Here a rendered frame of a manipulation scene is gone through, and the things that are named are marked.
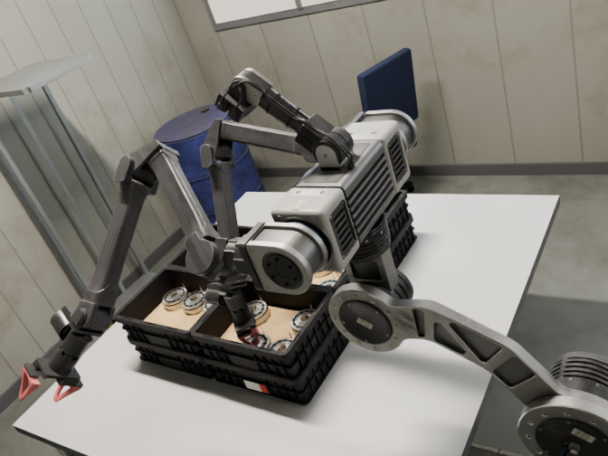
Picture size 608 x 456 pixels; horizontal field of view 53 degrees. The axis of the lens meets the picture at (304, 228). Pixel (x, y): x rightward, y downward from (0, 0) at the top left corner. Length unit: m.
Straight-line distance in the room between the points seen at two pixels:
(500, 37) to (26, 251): 3.03
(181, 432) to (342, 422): 0.54
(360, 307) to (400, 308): 0.10
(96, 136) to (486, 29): 2.51
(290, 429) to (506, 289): 0.85
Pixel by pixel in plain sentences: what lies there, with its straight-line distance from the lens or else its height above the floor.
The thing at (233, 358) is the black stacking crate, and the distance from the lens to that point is 2.01.
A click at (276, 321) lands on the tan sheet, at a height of 0.83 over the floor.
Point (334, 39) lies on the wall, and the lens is 4.23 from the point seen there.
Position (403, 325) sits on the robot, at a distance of 1.45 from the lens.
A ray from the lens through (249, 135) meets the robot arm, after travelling 1.80.
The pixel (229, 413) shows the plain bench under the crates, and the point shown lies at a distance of 2.08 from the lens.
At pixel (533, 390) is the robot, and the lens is 1.47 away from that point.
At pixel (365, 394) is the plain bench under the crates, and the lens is 1.94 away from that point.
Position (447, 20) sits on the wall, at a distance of 3.89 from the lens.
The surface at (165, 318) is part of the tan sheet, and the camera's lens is 2.39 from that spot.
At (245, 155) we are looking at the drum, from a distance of 4.20.
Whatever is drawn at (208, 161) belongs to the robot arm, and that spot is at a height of 1.44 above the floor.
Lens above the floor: 2.10
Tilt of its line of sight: 30 degrees down
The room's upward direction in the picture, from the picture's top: 20 degrees counter-clockwise
